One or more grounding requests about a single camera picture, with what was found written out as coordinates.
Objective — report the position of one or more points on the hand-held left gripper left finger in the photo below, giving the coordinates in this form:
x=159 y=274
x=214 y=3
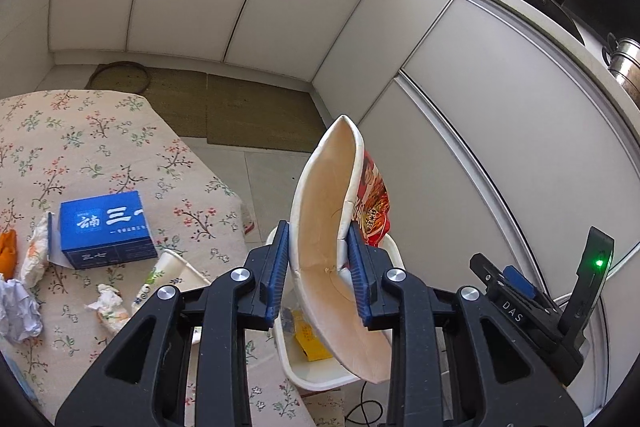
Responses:
x=277 y=279

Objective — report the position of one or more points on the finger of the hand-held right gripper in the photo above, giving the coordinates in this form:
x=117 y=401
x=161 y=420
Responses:
x=517 y=281

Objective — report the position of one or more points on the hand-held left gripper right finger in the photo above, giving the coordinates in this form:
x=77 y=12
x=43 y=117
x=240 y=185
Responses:
x=361 y=282

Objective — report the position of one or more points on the instant noodle paper bowl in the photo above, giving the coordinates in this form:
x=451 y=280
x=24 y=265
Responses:
x=325 y=207

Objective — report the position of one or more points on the white plastic waste bin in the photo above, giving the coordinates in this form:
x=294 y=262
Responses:
x=310 y=376

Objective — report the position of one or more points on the floral paper cup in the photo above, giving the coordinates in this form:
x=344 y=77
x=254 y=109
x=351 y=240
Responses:
x=167 y=264

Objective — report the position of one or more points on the floral tissue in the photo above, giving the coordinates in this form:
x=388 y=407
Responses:
x=110 y=307
x=32 y=257

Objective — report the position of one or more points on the blue cardboard box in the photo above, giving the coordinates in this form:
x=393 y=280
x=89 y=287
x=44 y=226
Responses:
x=100 y=232

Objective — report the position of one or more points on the yellow packet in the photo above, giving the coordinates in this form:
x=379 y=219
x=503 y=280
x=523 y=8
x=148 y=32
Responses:
x=312 y=342

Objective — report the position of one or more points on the large brown floor mat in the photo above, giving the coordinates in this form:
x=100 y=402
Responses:
x=260 y=112

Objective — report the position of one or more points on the floral tablecloth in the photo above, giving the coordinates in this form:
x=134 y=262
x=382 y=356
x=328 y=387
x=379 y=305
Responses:
x=150 y=157

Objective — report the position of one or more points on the small brown floor mat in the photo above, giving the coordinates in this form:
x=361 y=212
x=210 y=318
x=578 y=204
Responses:
x=175 y=102

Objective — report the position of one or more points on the steel pot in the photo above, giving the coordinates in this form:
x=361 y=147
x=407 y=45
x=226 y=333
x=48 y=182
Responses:
x=625 y=67

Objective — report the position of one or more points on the crumpled white paper ball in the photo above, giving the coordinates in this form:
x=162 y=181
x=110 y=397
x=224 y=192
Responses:
x=17 y=312

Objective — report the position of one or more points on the orange peel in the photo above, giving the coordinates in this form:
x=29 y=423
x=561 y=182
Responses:
x=7 y=252

